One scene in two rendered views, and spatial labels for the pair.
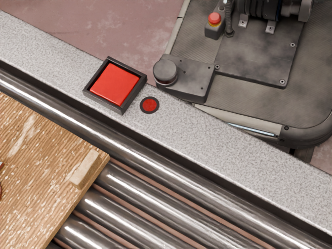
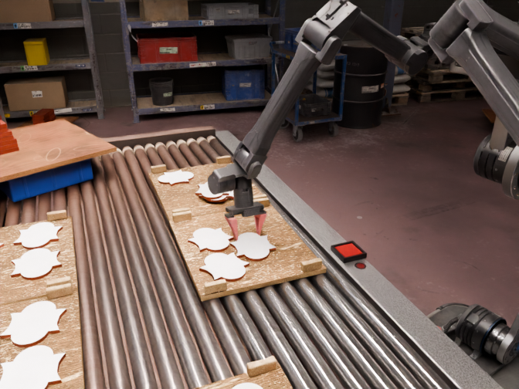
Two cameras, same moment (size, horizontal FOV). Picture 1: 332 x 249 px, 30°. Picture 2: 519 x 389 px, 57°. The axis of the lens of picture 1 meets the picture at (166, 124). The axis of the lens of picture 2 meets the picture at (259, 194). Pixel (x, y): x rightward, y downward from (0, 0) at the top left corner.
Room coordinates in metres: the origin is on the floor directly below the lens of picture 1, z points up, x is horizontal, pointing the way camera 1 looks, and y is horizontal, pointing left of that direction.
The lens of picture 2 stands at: (-0.64, -0.23, 1.68)
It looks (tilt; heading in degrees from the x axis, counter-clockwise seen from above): 26 degrees down; 27
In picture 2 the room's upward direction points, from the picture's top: straight up
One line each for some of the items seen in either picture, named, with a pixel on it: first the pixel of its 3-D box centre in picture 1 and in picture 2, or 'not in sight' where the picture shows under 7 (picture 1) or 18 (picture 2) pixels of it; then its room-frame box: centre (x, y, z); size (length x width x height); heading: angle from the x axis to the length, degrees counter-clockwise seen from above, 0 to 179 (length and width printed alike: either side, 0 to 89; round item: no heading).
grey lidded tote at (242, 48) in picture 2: not in sight; (248, 46); (4.62, 2.59, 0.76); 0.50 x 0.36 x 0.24; 138
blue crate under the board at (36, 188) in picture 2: not in sight; (38, 166); (0.48, 1.30, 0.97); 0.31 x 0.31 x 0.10; 70
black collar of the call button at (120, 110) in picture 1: (115, 85); (348, 251); (0.52, 0.07, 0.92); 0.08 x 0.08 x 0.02; 49
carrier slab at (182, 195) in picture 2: not in sight; (205, 188); (0.69, 0.67, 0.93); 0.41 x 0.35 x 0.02; 48
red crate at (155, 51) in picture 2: not in sight; (166, 47); (3.98, 3.33, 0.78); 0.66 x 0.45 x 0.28; 132
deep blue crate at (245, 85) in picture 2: not in sight; (242, 81); (4.60, 2.67, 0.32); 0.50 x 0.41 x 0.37; 128
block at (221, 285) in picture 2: not in sight; (215, 286); (0.18, 0.31, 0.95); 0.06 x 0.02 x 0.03; 138
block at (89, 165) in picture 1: (86, 169); (311, 265); (0.37, 0.13, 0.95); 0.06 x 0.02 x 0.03; 138
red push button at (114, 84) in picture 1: (115, 85); (348, 252); (0.52, 0.07, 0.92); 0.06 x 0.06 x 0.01; 49
